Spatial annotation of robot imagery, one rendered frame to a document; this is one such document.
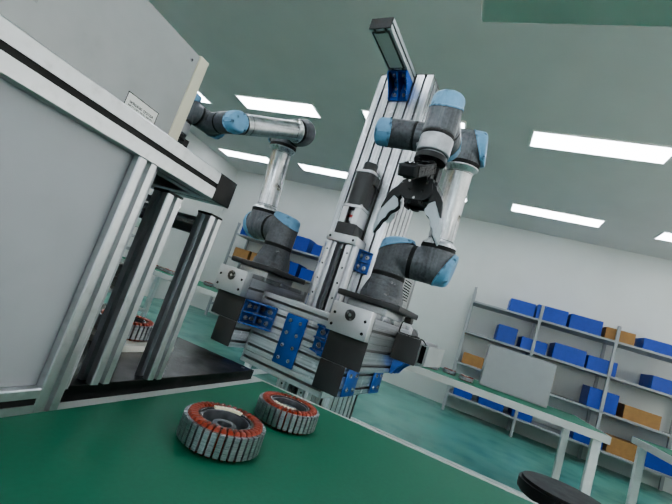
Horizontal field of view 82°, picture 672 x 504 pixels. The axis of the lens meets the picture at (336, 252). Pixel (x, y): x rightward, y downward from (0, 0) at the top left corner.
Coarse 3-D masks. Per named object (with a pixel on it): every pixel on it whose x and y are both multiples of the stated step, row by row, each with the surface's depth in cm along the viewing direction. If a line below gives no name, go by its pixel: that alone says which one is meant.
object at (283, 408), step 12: (264, 396) 67; (276, 396) 71; (288, 396) 73; (264, 408) 65; (276, 408) 64; (288, 408) 66; (300, 408) 71; (312, 408) 69; (264, 420) 64; (276, 420) 63; (288, 420) 63; (300, 420) 64; (312, 420) 66; (288, 432) 64; (300, 432) 64; (312, 432) 67
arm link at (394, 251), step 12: (384, 240) 133; (396, 240) 130; (408, 240) 132; (384, 252) 131; (396, 252) 129; (408, 252) 128; (384, 264) 130; (396, 264) 129; (408, 264) 128; (408, 276) 130
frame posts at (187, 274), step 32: (160, 192) 56; (160, 224) 56; (128, 256) 55; (192, 256) 64; (128, 288) 54; (192, 288) 65; (128, 320) 55; (160, 320) 63; (96, 352) 53; (160, 352) 62; (96, 384) 52
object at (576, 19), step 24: (504, 0) 23; (528, 0) 22; (552, 0) 22; (576, 0) 21; (600, 0) 21; (624, 0) 20; (648, 0) 20; (576, 24) 23; (600, 24) 22; (624, 24) 22; (648, 24) 21
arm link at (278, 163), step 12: (276, 144) 164; (288, 144) 165; (276, 156) 165; (288, 156) 168; (276, 168) 165; (264, 180) 166; (276, 180) 165; (264, 192) 165; (276, 192) 166; (264, 204) 164; (276, 204) 167; (252, 216) 164; (264, 216) 162; (252, 228) 163; (264, 240) 163
